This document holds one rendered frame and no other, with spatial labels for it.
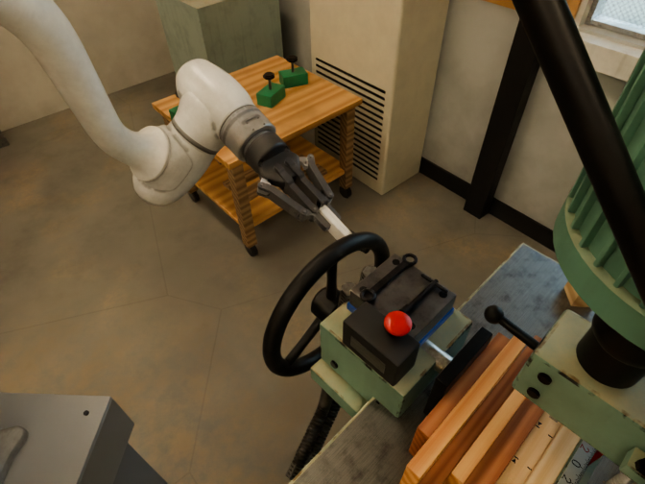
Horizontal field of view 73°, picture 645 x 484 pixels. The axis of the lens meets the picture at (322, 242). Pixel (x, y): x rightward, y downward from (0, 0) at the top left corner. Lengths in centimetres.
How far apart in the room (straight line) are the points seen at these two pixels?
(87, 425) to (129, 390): 87
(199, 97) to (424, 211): 149
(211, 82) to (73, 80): 24
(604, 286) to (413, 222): 180
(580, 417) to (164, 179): 72
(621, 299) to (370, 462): 34
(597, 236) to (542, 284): 43
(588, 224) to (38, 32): 61
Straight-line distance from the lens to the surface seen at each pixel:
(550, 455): 54
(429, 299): 54
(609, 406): 45
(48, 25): 66
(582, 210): 31
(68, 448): 85
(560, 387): 46
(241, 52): 255
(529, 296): 71
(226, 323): 174
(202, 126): 84
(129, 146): 81
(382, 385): 53
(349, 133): 194
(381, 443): 56
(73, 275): 213
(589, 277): 31
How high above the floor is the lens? 142
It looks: 47 degrees down
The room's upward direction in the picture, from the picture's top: 1 degrees counter-clockwise
